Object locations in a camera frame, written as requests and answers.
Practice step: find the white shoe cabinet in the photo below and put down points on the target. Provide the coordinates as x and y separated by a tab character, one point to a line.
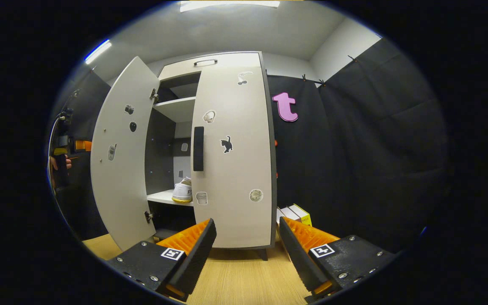
163	140

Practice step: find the black backdrop cloth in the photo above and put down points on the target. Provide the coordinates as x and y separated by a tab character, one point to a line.
384	148
83	203
299	169

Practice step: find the yellow book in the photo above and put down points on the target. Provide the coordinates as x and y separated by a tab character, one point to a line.
305	219

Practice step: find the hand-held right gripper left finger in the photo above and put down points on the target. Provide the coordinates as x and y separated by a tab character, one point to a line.
197	258

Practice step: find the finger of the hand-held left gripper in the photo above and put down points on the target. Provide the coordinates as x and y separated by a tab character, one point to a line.
84	146

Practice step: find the white cabinet drawer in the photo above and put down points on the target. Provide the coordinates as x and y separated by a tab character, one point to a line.
235	60

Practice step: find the shoe cabinet door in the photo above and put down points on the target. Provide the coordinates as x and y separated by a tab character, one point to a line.
121	178
239	169

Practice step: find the tan cover book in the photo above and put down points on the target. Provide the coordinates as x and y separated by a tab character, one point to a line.
279	214

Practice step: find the large ceiling light panel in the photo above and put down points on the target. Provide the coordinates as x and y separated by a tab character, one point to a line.
227	4

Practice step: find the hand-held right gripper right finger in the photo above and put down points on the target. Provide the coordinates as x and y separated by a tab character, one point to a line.
297	258

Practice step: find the white canvas shoe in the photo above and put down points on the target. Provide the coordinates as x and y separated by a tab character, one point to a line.
182	192

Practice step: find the small ceiling light panel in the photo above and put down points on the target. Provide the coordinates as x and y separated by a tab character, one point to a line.
98	51

